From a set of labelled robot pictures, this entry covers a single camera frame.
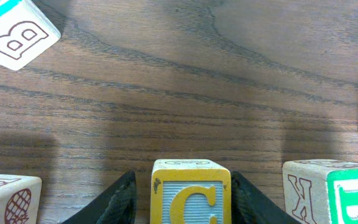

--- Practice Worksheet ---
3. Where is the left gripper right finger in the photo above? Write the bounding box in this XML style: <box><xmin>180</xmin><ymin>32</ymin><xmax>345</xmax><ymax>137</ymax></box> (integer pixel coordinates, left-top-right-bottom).
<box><xmin>231</xmin><ymin>171</ymin><xmax>300</xmax><ymax>224</ymax></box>

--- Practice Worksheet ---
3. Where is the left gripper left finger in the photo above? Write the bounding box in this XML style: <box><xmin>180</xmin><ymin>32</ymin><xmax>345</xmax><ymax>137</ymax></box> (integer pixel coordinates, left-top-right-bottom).
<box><xmin>62</xmin><ymin>171</ymin><xmax>137</xmax><ymax>224</ymax></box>

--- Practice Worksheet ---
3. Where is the yellow O block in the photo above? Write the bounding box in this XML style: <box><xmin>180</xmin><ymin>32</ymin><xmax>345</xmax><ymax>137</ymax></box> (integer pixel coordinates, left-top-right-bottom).
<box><xmin>0</xmin><ymin>174</ymin><xmax>42</xmax><ymax>224</ymax></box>

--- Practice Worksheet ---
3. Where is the green B block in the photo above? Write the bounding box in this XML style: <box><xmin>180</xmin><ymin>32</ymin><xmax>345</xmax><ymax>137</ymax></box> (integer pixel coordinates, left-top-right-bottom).
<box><xmin>282</xmin><ymin>159</ymin><xmax>358</xmax><ymax>224</ymax></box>

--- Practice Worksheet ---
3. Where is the blue X block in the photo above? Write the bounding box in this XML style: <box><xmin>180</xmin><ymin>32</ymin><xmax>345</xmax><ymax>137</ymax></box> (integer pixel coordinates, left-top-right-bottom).
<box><xmin>0</xmin><ymin>0</ymin><xmax>61</xmax><ymax>70</ymax></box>

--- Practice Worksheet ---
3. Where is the yellow C block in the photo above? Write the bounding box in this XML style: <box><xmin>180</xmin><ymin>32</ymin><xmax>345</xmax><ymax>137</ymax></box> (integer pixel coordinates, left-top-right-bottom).
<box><xmin>150</xmin><ymin>159</ymin><xmax>232</xmax><ymax>224</ymax></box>

